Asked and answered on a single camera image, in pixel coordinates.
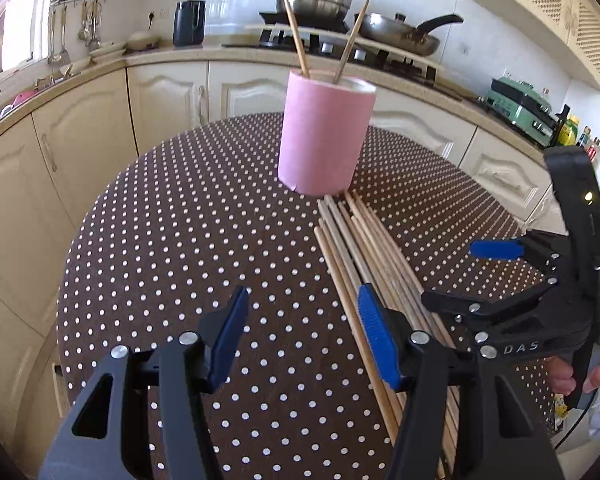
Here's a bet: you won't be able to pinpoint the slim bamboo chopstick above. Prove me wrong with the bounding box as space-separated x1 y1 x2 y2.
281 0 309 79
333 0 371 85

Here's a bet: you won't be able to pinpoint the black electric kettle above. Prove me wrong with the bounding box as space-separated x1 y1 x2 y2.
173 0 207 48

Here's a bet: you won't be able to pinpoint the black gas stove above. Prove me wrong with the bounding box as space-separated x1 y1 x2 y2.
222 10 443 86

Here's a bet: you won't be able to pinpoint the green countertop appliance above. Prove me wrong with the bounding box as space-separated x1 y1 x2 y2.
482 76 556 147

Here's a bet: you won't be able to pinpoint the steel frying pan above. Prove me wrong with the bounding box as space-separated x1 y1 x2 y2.
355 12 465 57

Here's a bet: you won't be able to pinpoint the cream lattice door wall cabinet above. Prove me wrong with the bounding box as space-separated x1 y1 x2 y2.
470 0 600 93

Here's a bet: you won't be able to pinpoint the bunch of wooden chopsticks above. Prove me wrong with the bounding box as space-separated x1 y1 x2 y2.
314 190 461 480

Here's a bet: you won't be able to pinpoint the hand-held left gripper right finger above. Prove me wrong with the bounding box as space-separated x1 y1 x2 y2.
357 284 565 480

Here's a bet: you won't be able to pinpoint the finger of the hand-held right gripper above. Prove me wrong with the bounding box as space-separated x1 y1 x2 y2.
421 280 576 343
470 230 573 286

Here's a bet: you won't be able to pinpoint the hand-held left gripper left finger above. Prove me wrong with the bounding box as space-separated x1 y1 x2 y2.
39 286 251 480

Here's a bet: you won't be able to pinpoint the stack of white plates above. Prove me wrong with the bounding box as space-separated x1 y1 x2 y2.
90 42 128 63

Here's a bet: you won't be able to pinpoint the steel ladle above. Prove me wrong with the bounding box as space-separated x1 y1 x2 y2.
47 4 72 66

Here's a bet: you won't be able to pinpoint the pink cup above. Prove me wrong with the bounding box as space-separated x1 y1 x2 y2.
278 70 378 198

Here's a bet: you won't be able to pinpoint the brown polka dot tablecloth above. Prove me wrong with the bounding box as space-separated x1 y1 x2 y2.
55 110 588 480

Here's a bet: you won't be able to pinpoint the yellow green bottle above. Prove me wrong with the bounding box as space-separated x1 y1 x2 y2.
560 115 581 147

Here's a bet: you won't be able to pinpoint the white bowl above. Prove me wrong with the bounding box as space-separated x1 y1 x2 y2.
127 31 161 51

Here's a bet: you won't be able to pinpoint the beige stone countertop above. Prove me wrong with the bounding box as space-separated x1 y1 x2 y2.
0 35 551 156

